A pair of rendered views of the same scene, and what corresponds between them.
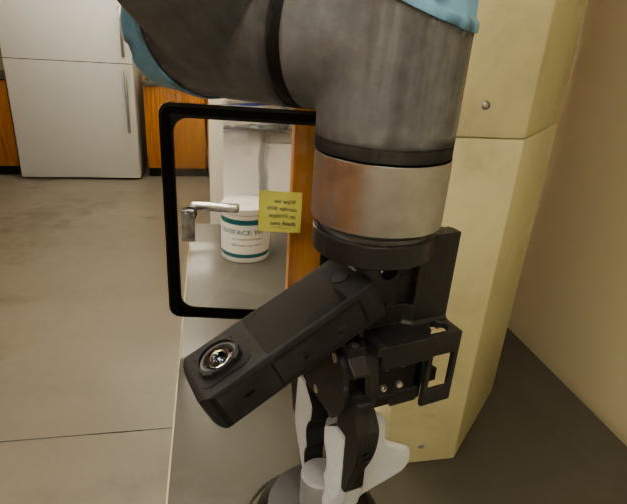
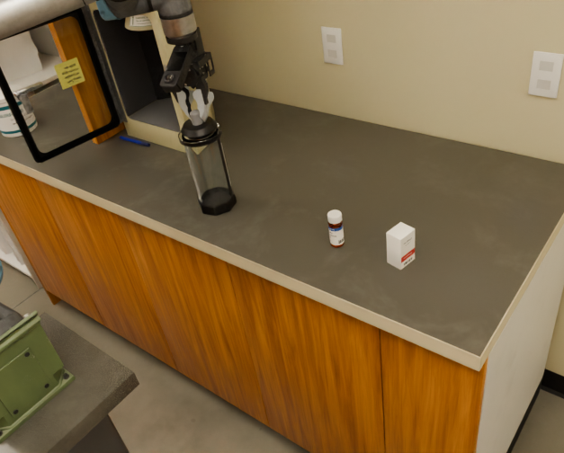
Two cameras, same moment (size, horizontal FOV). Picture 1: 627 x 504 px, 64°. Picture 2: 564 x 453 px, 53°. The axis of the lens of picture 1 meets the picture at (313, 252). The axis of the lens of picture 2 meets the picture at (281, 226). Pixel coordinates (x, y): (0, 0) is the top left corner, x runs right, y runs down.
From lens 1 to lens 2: 1.10 m
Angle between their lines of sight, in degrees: 33
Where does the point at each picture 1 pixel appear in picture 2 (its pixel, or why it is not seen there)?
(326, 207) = (174, 32)
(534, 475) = (247, 127)
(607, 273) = (232, 32)
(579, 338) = (236, 70)
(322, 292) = (180, 54)
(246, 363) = (177, 75)
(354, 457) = (205, 91)
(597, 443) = (264, 106)
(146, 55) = (111, 13)
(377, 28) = not seen: outside the picture
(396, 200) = (189, 23)
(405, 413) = not seen: hidden behind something
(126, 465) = not seen: hidden behind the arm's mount
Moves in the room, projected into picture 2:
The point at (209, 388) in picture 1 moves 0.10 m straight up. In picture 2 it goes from (174, 83) to (162, 38)
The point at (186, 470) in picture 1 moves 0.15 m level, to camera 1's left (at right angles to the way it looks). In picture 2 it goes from (120, 199) to (73, 224)
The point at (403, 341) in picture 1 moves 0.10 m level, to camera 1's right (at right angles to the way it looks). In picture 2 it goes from (201, 58) to (235, 44)
